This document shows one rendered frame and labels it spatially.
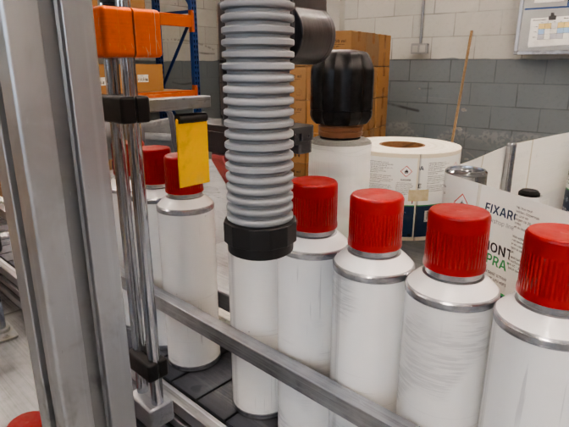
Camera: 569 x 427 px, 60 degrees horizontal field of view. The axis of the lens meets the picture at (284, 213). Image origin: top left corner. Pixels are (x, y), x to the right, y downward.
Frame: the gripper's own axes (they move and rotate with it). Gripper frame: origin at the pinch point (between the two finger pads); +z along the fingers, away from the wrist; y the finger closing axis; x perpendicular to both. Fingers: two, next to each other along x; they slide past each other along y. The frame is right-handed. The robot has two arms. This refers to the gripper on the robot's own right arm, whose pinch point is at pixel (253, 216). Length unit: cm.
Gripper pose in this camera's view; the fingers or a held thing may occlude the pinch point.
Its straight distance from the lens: 49.0
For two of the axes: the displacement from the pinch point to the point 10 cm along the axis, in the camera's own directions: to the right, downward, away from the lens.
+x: -6.8, 2.2, -7.0
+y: -7.3, -2.0, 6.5
